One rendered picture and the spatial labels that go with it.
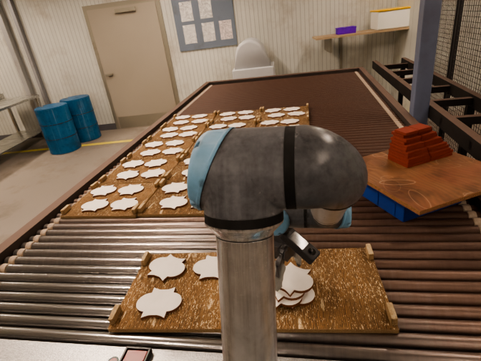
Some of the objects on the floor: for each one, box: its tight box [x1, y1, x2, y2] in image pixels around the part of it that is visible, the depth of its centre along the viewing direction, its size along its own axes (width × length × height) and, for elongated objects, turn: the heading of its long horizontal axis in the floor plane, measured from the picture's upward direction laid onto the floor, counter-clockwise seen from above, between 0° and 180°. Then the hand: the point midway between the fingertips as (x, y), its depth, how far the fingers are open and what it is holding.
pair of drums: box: [34, 95, 102, 155], centre depth 599 cm, size 64×106×77 cm, turn 11°
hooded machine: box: [232, 37, 276, 80], centre depth 574 cm, size 70×62×137 cm
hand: (290, 278), depth 106 cm, fingers open, 12 cm apart
